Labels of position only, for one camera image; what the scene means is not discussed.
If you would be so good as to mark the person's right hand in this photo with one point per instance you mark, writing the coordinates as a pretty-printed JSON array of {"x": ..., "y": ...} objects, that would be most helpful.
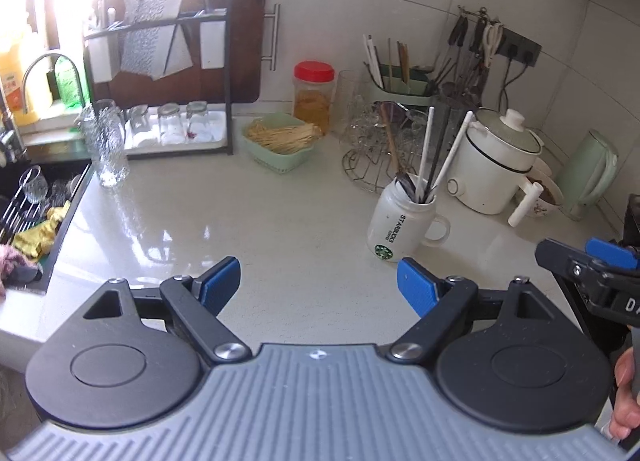
[{"x": 626, "y": 411}]

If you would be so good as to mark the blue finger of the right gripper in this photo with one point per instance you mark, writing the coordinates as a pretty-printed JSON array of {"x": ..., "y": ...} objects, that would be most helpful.
[{"x": 613, "y": 254}]

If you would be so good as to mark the large steel spoon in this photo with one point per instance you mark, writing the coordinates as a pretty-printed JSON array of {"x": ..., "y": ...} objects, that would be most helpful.
[{"x": 407, "y": 185}]

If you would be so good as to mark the white ceramic soup spoon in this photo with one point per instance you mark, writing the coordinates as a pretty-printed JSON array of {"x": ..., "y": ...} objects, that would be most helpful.
[{"x": 426, "y": 144}]

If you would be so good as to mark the white scissors hanging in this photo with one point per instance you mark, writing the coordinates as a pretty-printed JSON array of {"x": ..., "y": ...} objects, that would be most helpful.
[{"x": 492, "y": 37}]

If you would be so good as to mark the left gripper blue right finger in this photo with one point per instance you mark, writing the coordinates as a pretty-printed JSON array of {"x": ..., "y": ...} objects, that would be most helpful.
[{"x": 420, "y": 288}]

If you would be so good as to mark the white electric cooker pot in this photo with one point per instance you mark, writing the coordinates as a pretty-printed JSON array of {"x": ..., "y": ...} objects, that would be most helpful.
[{"x": 492, "y": 162}]

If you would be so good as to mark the red lid plastic jar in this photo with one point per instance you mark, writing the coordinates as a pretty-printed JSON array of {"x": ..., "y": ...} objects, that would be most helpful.
[{"x": 313, "y": 91}]

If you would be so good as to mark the green electric kettle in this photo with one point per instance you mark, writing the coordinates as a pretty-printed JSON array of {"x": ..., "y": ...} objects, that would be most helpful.
[{"x": 587, "y": 174}]

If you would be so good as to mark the yellow cloth in sink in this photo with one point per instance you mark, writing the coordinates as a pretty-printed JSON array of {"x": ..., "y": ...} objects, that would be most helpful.
[{"x": 38, "y": 241}]

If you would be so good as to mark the tall textured glass pitcher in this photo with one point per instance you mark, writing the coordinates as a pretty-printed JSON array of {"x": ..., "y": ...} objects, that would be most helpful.
[{"x": 451, "y": 110}]

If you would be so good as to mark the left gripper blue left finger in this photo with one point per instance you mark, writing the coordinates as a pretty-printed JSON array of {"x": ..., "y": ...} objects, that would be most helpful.
[{"x": 217, "y": 285}]

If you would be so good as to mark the white Starbucks ceramic mug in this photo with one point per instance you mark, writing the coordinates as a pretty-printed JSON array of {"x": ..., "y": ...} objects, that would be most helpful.
[{"x": 399, "y": 226}]

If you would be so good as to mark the black metal dish rack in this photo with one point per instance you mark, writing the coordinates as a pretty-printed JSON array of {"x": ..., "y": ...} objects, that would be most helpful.
[{"x": 180, "y": 68}]

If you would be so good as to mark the black wall power strip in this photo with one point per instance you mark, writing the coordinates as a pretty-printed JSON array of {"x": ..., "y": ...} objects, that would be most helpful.
[{"x": 518, "y": 48}]

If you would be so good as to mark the green utensil drainer holder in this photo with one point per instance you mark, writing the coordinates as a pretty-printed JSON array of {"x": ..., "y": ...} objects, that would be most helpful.
[{"x": 418, "y": 92}]

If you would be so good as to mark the wire glass drying stand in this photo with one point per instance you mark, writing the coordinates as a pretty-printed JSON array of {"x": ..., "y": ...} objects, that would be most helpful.
[{"x": 366, "y": 160}]

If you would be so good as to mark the wooden chopstick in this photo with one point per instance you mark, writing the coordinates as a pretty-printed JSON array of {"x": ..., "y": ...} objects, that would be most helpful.
[{"x": 397, "y": 165}]

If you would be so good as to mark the black chopstick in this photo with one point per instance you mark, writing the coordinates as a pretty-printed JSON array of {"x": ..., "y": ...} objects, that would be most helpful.
[{"x": 438, "y": 152}]

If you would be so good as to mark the textured glass pitcher near sink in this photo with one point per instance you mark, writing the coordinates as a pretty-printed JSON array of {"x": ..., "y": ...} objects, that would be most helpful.
[{"x": 105, "y": 138}]

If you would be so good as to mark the green plastic basket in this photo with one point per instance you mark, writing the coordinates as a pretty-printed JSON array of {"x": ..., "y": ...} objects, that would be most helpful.
[{"x": 280, "y": 142}]

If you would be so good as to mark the brown wooden cutting board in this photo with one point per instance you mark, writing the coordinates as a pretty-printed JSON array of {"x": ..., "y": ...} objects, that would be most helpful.
[{"x": 240, "y": 36}]

